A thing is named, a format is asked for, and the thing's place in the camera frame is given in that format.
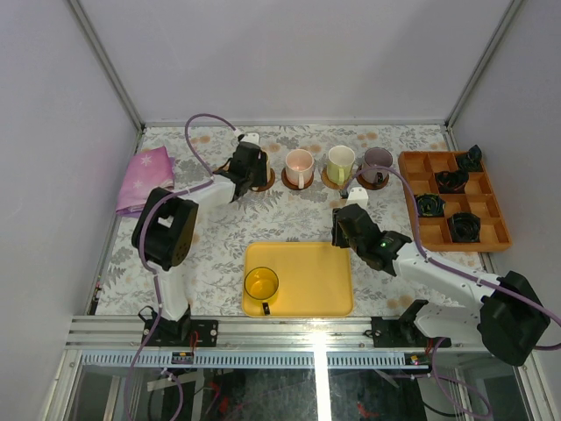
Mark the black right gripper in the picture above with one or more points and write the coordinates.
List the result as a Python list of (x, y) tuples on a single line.
[(336, 232)]

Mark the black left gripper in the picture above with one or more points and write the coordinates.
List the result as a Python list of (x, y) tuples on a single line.
[(251, 162)]

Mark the pink ceramic mug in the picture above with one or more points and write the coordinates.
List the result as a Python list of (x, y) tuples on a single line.
[(299, 167)]

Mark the white mug green handle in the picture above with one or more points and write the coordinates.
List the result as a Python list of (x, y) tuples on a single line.
[(340, 163)]

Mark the purple grey mug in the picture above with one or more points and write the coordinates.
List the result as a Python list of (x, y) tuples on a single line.
[(377, 157)]

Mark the yellow glass mug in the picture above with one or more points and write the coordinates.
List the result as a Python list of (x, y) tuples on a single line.
[(261, 287)]

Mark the cream beige mug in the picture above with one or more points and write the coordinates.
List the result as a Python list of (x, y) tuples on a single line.
[(266, 161)]

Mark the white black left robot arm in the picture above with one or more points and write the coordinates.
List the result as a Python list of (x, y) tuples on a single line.
[(166, 226)]

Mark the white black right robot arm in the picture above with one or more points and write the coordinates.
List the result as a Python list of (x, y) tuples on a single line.
[(504, 312)]

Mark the yellow plastic tray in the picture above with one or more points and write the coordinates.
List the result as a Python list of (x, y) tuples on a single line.
[(315, 280)]

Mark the black rolled fabric bundle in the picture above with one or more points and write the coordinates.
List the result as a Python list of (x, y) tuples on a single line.
[(430, 206), (464, 227), (470, 161), (451, 182)]

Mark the orange compartment organizer box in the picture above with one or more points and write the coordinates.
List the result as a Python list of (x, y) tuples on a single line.
[(418, 169)]

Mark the pink folded cartoon cloth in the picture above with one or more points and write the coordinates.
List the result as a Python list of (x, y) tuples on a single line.
[(147, 170)]

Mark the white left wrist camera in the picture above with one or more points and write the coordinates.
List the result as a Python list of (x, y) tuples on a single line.
[(248, 137)]

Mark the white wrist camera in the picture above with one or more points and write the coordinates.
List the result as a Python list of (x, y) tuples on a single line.
[(248, 137), (358, 196)]

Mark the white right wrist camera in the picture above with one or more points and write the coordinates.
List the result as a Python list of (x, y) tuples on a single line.
[(358, 196)]

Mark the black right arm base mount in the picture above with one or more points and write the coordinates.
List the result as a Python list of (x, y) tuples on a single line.
[(400, 332)]

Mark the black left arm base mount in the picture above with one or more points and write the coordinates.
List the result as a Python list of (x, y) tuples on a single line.
[(184, 332)]

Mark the aluminium front frame rail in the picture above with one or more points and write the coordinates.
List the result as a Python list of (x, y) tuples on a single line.
[(235, 334)]

